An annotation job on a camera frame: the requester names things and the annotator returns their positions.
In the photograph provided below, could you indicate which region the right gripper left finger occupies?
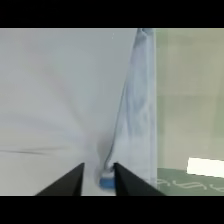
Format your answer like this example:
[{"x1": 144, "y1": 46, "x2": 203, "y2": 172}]
[{"x1": 35, "y1": 162, "x2": 86, "y2": 197}]

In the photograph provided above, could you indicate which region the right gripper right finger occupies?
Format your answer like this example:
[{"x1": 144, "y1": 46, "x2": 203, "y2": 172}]
[{"x1": 112, "y1": 161, "x2": 167, "y2": 197}]

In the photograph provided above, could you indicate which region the light blue shirt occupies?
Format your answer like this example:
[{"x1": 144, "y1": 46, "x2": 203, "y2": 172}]
[{"x1": 0, "y1": 27, "x2": 159, "y2": 197}]

